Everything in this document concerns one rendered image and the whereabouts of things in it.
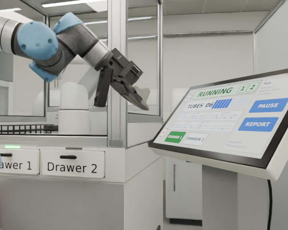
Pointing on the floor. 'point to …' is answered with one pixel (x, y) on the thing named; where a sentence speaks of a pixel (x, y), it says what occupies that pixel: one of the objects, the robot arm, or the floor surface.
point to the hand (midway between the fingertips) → (144, 109)
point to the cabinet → (79, 202)
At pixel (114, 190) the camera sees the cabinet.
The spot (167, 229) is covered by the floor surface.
